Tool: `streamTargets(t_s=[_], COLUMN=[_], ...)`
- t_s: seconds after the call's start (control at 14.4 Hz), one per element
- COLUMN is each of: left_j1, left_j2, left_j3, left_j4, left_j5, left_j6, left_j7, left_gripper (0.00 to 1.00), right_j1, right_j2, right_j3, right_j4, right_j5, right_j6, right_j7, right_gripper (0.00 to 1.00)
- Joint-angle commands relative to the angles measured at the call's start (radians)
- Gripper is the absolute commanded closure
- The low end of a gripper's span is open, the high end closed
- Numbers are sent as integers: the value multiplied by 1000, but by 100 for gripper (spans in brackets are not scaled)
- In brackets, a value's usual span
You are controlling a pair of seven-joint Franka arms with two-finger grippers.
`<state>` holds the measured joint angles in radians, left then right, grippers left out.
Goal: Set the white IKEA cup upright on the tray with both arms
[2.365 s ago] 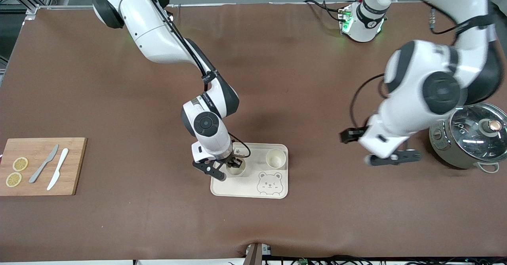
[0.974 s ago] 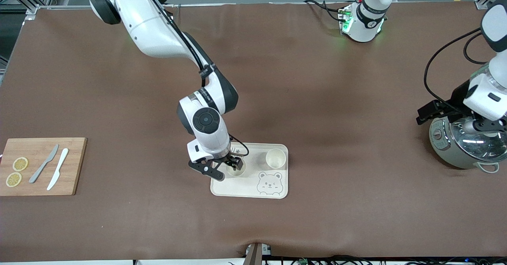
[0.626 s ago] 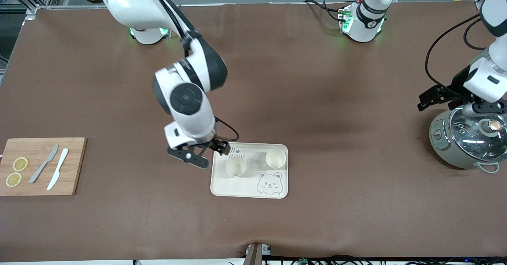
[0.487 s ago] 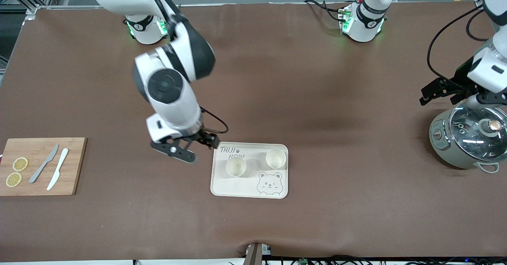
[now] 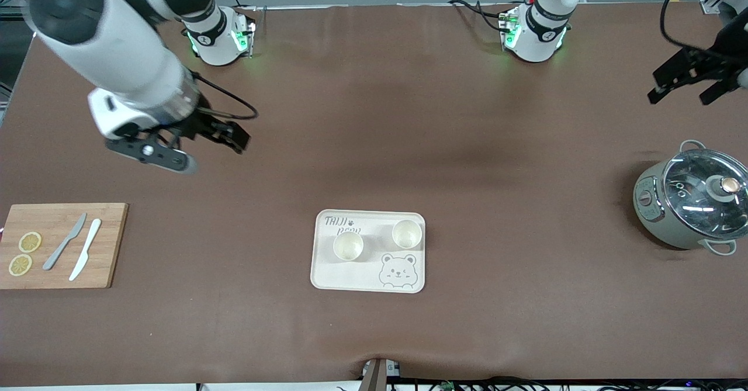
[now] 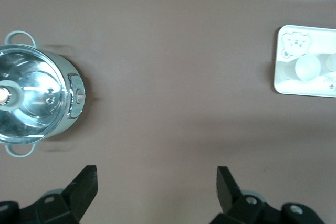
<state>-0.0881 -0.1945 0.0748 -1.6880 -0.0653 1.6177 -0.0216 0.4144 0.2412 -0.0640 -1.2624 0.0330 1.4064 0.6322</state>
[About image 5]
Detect white plastic cup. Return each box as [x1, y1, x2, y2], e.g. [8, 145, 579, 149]
[392, 219, 424, 250]
[333, 231, 365, 262]

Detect cream bear print tray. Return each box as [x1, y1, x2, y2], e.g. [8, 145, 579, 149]
[310, 209, 427, 294]

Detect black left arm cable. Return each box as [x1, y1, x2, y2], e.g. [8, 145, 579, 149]
[659, 0, 723, 60]

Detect white plastic knife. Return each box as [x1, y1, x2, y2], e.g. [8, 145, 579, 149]
[69, 219, 103, 282]

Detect black left base cable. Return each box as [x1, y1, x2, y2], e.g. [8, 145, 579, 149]
[448, 0, 510, 33]

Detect glass pot lid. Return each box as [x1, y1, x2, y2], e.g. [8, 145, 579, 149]
[662, 149, 748, 241]

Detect grey-green electric pot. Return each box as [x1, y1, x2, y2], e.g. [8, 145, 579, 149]
[633, 140, 748, 257]

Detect wooden cutting board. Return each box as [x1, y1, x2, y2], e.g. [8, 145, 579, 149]
[0, 203, 129, 290]

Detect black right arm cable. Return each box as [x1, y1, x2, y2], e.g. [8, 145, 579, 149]
[192, 71, 259, 122]

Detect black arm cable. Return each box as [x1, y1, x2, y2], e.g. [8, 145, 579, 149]
[192, 71, 259, 122]
[659, 0, 723, 60]

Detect grey plastic knife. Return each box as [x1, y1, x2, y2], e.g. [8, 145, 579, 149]
[42, 213, 88, 271]

